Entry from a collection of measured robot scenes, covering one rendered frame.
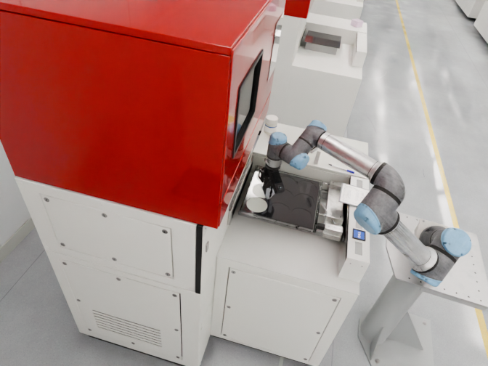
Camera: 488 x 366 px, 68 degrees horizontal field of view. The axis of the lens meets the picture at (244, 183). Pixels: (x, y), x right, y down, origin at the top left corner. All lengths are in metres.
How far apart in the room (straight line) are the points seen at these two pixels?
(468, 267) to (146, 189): 1.50
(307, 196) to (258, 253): 0.41
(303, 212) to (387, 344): 1.13
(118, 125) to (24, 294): 1.80
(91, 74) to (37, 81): 0.18
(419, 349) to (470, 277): 0.81
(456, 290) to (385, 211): 0.62
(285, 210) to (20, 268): 1.82
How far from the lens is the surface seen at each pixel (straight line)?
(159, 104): 0.97
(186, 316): 1.71
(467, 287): 1.93
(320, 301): 1.73
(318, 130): 1.55
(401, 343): 2.61
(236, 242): 1.68
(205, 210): 1.14
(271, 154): 1.58
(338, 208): 1.87
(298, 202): 1.80
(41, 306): 2.61
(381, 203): 1.39
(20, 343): 2.53
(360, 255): 1.59
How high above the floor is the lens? 2.12
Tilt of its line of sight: 41 degrees down
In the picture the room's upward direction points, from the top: 7 degrees clockwise
